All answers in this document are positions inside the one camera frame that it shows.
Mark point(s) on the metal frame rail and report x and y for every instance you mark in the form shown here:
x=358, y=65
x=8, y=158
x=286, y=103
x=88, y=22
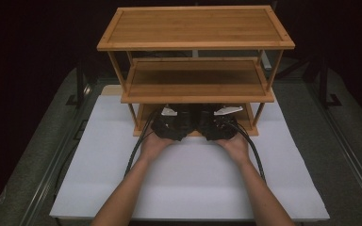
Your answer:
x=348, y=150
x=48, y=175

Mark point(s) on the person's right hand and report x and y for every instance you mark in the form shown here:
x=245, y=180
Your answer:
x=236, y=149

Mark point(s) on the wooden three-tier shoe rack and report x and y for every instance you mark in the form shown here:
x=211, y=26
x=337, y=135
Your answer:
x=194, y=28

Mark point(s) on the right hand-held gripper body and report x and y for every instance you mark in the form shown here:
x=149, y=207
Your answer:
x=217, y=125

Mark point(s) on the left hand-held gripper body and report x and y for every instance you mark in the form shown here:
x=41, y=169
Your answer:
x=176, y=124

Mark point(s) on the dark metal stand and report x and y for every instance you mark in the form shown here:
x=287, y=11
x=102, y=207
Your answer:
x=325, y=84
x=80, y=84

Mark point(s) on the person's left hand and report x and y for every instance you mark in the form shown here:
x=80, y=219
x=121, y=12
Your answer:
x=154, y=147

